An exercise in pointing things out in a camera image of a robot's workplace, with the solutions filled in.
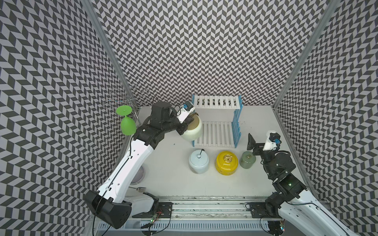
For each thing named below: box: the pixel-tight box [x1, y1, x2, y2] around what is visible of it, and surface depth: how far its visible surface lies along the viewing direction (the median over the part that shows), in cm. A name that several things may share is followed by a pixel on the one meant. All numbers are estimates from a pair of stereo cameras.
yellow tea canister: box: [215, 150, 239, 176], surface depth 83 cm
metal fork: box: [128, 186, 147, 192], surface depth 81 cm
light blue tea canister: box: [188, 148, 210, 175], surface depth 81 cm
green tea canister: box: [239, 150, 257, 170], surface depth 86 cm
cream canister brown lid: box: [187, 114, 200, 131], surface depth 70 cm
